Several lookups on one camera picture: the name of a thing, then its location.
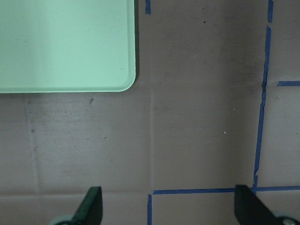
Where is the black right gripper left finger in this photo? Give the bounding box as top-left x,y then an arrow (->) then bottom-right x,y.
70,187 -> 103,225

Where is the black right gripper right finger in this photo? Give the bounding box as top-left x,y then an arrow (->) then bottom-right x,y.
234,184 -> 300,225

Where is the light green tray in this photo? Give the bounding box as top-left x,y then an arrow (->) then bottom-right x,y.
0,0 -> 137,94

